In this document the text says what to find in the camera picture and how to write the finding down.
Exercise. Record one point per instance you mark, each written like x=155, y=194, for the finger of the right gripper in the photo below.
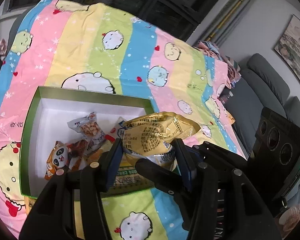
x=163, y=179

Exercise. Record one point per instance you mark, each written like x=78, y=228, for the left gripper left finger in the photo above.
x=110, y=162

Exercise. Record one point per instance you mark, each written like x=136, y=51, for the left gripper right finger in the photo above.
x=186, y=160

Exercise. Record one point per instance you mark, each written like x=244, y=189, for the red snack packet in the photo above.
x=111, y=135

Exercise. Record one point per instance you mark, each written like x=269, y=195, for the soda cracker packet yellow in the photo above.
x=128, y=179

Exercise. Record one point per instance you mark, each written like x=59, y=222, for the panda orange snack bag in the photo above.
x=67, y=156

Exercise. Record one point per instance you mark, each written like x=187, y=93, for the peanut snack clear packet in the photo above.
x=90, y=131

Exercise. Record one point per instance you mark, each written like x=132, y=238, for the golden yellow snack bag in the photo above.
x=150, y=136

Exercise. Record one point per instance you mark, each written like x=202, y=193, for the white blue biscuit packet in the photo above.
x=119, y=128

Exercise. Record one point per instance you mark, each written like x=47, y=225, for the orange pastry packet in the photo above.
x=29, y=203

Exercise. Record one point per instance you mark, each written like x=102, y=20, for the person's right hand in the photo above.
x=290, y=218

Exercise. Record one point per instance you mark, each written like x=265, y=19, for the green cardboard box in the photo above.
x=47, y=122

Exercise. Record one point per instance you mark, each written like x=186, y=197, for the grey sofa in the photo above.
x=261, y=86

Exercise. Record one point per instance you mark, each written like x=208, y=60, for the crumpled clothes on bed edge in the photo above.
x=210, y=49

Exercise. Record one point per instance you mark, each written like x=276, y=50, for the striped cartoon bedsheet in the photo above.
x=63, y=44

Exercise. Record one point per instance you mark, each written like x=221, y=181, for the framed wall painting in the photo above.
x=288, y=46

